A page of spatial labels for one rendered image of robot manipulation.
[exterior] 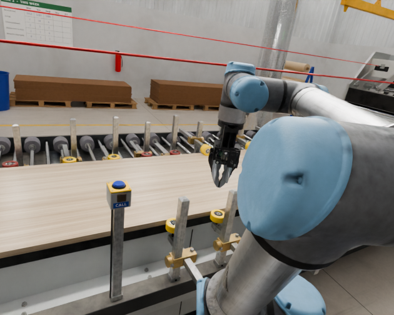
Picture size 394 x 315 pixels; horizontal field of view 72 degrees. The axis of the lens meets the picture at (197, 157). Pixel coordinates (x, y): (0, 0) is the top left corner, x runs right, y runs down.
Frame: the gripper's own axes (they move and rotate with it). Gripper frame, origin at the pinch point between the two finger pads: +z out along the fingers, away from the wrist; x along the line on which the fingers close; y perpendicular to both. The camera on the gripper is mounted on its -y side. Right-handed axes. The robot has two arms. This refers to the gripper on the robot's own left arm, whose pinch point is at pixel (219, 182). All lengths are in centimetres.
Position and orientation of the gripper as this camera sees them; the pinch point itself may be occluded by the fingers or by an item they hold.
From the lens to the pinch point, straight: 84.9
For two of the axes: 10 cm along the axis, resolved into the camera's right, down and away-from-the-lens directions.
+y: -0.7, 3.7, -9.3
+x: 9.9, 1.5, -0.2
